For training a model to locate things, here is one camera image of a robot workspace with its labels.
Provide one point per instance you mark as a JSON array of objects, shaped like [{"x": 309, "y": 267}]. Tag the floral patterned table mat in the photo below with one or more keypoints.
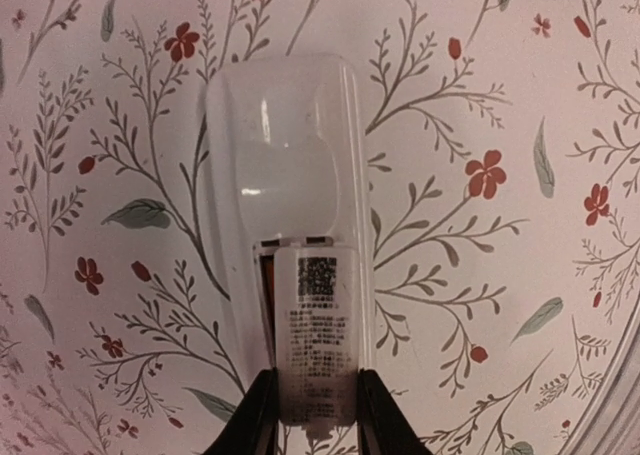
[{"x": 501, "y": 152}]

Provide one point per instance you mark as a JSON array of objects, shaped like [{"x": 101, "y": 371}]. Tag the white remote control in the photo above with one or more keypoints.
[{"x": 287, "y": 162}]

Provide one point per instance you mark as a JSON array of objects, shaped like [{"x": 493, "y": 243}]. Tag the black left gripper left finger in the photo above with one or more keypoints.
[{"x": 253, "y": 427}]

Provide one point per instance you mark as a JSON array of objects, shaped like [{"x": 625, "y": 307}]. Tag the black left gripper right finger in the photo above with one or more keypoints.
[{"x": 382, "y": 427}]

